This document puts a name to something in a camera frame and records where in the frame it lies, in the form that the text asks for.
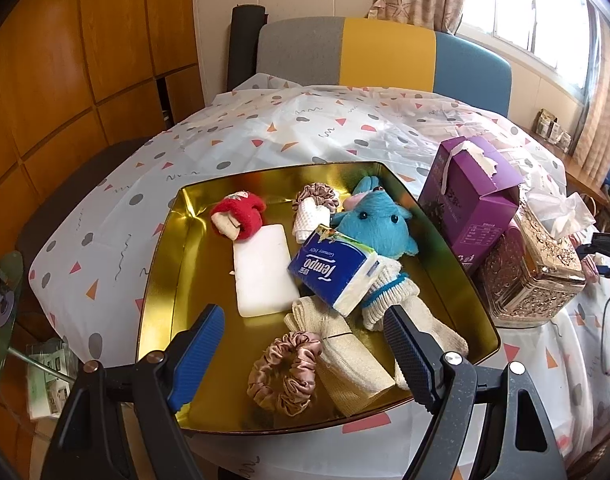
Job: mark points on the white foam sponge block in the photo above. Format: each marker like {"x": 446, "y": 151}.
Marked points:
{"x": 260, "y": 275}

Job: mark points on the window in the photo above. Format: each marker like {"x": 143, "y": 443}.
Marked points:
{"x": 525, "y": 10}

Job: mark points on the multicolour sofa backrest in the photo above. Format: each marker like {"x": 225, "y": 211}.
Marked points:
{"x": 385, "y": 55}

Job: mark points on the green white paper packs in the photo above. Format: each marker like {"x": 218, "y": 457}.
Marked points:
{"x": 47, "y": 380}

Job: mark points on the beige side curtain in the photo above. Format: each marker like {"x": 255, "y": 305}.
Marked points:
{"x": 605, "y": 110}

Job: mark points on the gold ornate tissue box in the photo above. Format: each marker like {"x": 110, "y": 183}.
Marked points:
{"x": 530, "y": 275}

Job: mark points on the gold metal tray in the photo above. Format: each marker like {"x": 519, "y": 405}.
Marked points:
{"x": 195, "y": 270}

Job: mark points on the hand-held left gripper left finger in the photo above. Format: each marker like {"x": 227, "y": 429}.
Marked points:
{"x": 197, "y": 355}

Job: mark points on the white waffle cloth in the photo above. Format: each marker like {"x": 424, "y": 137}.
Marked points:
{"x": 307, "y": 220}

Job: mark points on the wooden side shelf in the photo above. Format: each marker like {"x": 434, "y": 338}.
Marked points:
{"x": 580, "y": 170}

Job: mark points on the brown packet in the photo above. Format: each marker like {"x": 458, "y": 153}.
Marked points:
{"x": 545, "y": 121}
{"x": 566, "y": 141}
{"x": 556, "y": 131}

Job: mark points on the mauve satin scrunchie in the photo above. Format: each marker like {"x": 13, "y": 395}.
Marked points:
{"x": 317, "y": 192}

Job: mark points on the blue white tissue pack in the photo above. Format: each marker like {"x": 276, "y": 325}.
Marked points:
{"x": 325, "y": 265}

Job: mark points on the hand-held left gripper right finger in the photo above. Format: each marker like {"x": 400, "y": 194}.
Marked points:
{"x": 405, "y": 355}

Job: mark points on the cream banded cloth bundle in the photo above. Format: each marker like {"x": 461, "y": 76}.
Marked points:
{"x": 345, "y": 365}

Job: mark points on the purple cardboard box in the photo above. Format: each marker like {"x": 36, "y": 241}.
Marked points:
{"x": 465, "y": 195}

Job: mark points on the wooden wardrobe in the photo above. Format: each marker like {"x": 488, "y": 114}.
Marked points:
{"x": 60, "y": 60}

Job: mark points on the white tissue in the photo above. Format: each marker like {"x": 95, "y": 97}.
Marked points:
{"x": 560, "y": 215}

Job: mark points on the glass side table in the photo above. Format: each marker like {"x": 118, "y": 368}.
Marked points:
{"x": 0, "y": 355}

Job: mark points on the blue white knit sock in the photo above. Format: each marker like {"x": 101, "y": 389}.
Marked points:
{"x": 385, "y": 295}

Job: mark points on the cream knit sock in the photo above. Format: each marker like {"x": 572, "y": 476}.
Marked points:
{"x": 435, "y": 330}

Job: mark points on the pink satin scrunchie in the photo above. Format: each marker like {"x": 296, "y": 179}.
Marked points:
{"x": 265, "y": 375}

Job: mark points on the blue plush toy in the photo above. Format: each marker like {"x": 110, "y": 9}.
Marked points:
{"x": 375, "y": 225}

